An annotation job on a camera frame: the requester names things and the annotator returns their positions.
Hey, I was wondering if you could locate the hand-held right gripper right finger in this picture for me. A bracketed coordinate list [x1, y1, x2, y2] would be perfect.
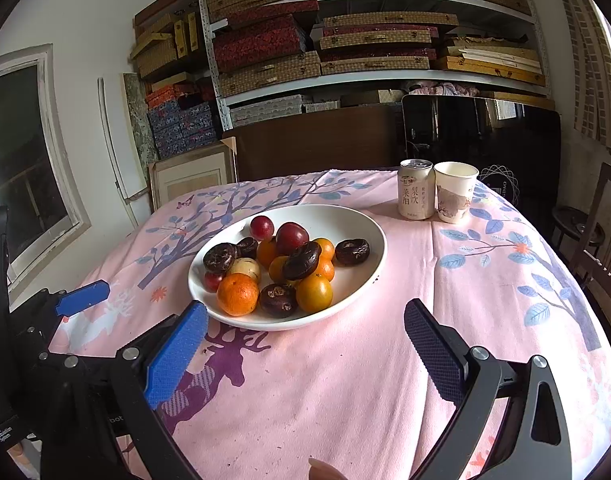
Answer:
[404, 298, 573, 480]

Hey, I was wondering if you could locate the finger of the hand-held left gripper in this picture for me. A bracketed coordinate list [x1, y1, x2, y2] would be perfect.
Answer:
[15, 281, 111, 341]

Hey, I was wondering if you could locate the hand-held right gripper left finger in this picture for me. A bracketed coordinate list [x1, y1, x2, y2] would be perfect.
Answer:
[40, 301, 209, 480]

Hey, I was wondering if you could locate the large orange tangerine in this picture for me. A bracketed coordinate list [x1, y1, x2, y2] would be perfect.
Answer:
[216, 273, 260, 317]

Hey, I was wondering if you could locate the white oval plate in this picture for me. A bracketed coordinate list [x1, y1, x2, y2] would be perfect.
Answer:
[188, 204, 387, 332]

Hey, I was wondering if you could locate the yellow potato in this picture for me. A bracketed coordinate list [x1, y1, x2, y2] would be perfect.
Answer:
[234, 257, 261, 282]

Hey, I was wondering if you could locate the yellow-green tangerine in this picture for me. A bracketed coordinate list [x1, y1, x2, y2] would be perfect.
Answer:
[296, 275, 333, 313]

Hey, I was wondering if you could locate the small red plum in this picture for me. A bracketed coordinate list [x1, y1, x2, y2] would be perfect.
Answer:
[249, 215, 275, 241]

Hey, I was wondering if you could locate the large dark water chestnut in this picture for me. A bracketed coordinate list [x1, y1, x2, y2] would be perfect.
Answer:
[282, 241, 322, 281]

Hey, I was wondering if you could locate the large red plum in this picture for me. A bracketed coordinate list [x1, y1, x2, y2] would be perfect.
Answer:
[276, 222, 310, 256]

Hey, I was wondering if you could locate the person's right hand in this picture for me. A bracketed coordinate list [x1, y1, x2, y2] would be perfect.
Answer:
[309, 457, 351, 480]

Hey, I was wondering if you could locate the pink printed tablecloth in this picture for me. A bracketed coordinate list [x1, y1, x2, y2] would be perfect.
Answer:
[50, 169, 611, 480]

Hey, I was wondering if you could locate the white framed window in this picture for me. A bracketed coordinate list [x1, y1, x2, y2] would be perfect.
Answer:
[0, 44, 92, 301]

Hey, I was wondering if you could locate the white moulding strip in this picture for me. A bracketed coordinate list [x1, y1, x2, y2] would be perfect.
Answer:
[98, 77, 138, 226]

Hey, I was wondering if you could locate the printed paper cup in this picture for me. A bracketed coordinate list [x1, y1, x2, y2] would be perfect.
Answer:
[434, 161, 479, 224]

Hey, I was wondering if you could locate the white drink can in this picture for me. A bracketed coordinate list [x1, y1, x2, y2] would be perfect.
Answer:
[398, 158, 436, 221]

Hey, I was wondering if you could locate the black spiral print board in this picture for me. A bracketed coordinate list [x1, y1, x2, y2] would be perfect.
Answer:
[478, 162, 521, 206]

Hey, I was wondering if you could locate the marble slab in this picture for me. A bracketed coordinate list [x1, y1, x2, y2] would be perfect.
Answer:
[124, 72, 158, 171]

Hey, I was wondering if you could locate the round dark stool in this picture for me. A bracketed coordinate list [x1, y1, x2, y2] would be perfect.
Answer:
[550, 205, 606, 261]

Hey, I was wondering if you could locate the dark wooden chair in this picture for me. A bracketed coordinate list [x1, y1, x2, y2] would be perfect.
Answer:
[570, 162, 611, 331]

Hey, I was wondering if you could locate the stack of blue patterned boxes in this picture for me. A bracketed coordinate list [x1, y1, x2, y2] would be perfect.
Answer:
[145, 85, 221, 161]

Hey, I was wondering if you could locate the dark wooden board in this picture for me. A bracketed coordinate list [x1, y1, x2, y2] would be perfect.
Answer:
[220, 107, 403, 183]

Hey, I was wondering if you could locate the stack of yellow woven boxes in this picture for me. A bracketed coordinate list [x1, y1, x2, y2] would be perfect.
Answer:
[131, 10, 206, 81]

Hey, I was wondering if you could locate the pink cloth bundle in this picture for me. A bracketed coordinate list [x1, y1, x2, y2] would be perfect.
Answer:
[408, 81, 481, 98]

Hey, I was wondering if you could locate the white metal shelf rack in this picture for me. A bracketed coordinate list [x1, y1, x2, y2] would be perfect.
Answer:
[198, 0, 556, 128]

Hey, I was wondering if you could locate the wooden picture frame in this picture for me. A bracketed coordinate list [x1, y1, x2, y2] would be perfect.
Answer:
[148, 142, 238, 213]

